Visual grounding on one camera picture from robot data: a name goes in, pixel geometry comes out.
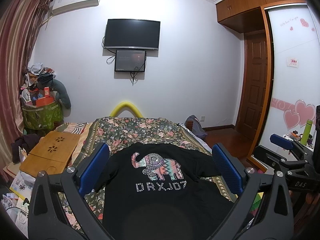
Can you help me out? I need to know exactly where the black elephant print t-shirt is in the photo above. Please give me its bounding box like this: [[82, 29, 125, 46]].
[[95, 143, 233, 239]]

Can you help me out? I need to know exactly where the green water bottle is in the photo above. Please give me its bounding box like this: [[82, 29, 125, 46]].
[[300, 119, 313, 146]]

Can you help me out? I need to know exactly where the white sliding wardrobe door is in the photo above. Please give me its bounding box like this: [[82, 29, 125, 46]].
[[260, 4, 319, 155]]

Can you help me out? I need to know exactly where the bamboo lap desk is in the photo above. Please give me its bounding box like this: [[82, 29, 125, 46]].
[[20, 131, 80, 177]]

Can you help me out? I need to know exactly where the floral green bed quilt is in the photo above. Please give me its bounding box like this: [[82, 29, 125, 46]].
[[57, 115, 238, 230]]

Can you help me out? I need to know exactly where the brown wooden door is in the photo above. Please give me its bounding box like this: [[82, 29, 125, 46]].
[[236, 30, 267, 140]]

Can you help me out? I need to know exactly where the striped pillow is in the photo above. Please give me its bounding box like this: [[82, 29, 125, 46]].
[[54, 122, 92, 134]]

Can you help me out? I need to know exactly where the green fabric storage bin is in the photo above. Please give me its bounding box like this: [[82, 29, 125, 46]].
[[22, 102, 63, 130]]

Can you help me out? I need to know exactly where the orange red box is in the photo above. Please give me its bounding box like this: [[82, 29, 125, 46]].
[[36, 87, 54, 107]]

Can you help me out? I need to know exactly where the wooden overhead cabinet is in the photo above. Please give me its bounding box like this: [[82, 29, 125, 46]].
[[216, 0, 303, 33]]

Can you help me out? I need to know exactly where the pink striped curtain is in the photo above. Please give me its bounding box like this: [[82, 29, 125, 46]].
[[1, 0, 50, 167]]

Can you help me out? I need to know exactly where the yellow foam bed rail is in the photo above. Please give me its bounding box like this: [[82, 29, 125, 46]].
[[110, 101, 143, 118]]

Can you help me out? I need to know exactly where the small black wall monitor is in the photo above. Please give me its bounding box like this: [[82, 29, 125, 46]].
[[114, 49, 147, 72]]

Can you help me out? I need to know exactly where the large black wall television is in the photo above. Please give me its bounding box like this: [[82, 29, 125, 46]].
[[103, 18, 161, 50]]

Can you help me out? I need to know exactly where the white wall air conditioner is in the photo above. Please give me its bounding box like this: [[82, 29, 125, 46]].
[[51, 0, 100, 16]]

